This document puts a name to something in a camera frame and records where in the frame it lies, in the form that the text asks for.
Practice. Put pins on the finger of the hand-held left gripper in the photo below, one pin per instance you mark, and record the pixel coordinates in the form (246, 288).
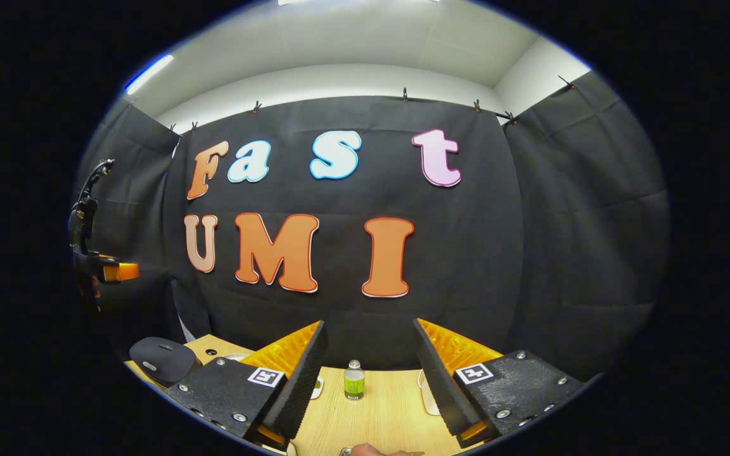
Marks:
(118, 272)

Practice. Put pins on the white toaster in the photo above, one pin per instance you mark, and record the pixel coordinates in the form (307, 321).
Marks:
(429, 396)

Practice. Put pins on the white divided bean dish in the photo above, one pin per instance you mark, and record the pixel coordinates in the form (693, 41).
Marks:
(317, 387)

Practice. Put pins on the rice cooker with black lid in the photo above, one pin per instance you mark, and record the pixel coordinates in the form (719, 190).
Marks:
(162, 361)

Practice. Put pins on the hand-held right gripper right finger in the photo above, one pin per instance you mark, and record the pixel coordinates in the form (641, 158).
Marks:
(444, 389)

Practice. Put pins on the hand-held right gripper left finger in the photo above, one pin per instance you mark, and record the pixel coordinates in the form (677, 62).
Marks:
(298, 386)

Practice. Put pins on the black backdrop cloth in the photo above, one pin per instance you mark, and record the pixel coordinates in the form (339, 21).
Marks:
(530, 253)

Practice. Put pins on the green label water bottle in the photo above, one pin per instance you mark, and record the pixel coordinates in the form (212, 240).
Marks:
(354, 385)

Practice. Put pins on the row of black cloth clips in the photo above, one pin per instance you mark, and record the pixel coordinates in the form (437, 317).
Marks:
(405, 95)

